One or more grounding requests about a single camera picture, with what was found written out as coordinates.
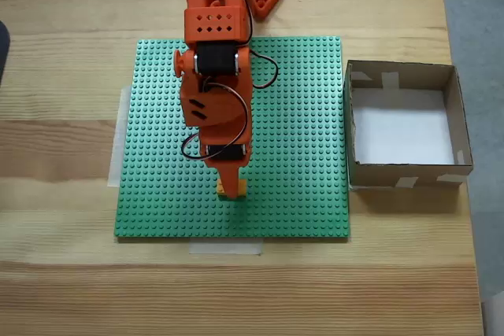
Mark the green lego baseplate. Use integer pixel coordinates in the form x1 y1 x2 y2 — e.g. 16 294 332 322
113 35 351 242

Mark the black rounded device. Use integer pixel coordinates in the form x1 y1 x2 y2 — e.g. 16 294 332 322
0 20 12 85

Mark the wrist servo cable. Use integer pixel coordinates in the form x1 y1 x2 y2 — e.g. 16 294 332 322
247 51 279 91

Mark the wide masking tape strip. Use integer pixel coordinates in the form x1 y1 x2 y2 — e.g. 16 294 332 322
108 86 133 189

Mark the yellow lego block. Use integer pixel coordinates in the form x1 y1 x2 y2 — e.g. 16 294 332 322
217 178 248 200

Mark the open cardboard box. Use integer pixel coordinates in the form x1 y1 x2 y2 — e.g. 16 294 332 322
343 59 474 191

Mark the white paper sheet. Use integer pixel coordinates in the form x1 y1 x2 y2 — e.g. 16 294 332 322
351 87 456 166

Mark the gripper servo cable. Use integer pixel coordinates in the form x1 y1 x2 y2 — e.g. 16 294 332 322
180 82 250 162

